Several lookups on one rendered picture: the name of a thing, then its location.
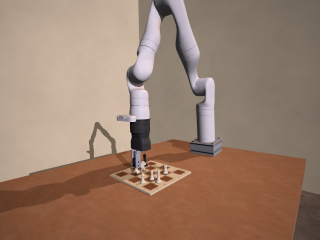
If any wooden chessboard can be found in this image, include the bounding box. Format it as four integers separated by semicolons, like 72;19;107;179
109;160;191;196

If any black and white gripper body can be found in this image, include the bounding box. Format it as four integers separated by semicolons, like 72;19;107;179
117;105;151;152

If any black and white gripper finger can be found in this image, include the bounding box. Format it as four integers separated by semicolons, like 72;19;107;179
134;150;143;169
130;149;137;167

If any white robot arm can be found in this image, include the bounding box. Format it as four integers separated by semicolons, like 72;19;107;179
126;0;215;143

